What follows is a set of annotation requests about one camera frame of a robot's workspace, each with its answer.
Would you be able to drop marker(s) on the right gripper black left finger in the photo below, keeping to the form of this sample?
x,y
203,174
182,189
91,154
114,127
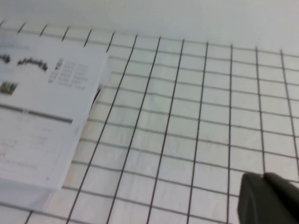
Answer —
x,y
252,200

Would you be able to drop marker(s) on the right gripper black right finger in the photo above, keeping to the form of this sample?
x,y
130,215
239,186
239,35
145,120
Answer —
x,y
285,200

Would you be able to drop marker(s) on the white product catalog book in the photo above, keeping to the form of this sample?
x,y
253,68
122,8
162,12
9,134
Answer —
x,y
46,105

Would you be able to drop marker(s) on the white black-grid tablecloth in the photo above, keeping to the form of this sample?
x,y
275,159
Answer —
x,y
187,116

